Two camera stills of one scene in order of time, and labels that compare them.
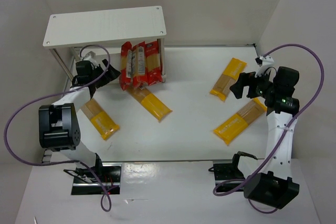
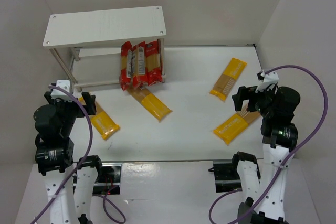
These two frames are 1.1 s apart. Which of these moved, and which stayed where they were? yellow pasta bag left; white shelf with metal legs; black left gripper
Moved: black left gripper
Stayed: white shelf with metal legs; yellow pasta bag left
